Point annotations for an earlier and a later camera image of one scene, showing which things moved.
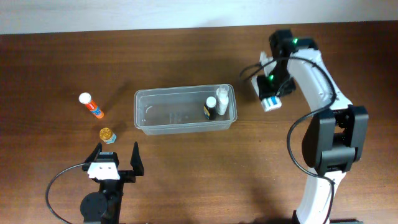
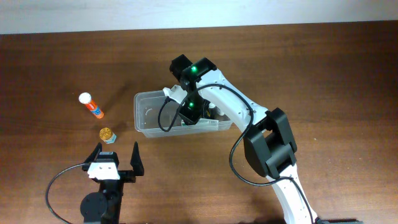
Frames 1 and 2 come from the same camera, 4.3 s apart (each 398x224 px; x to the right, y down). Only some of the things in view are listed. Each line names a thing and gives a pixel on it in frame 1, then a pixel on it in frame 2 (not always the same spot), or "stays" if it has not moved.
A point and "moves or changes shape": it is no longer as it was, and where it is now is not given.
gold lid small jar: (107, 135) stays
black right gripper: (267, 91) -> (189, 115)
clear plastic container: (180, 109) stays
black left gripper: (126, 176) -> (125, 175)
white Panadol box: (270, 103) -> (208, 122)
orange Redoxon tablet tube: (85, 98) stays
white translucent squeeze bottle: (222, 96) moves or changes shape
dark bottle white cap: (209, 109) stays
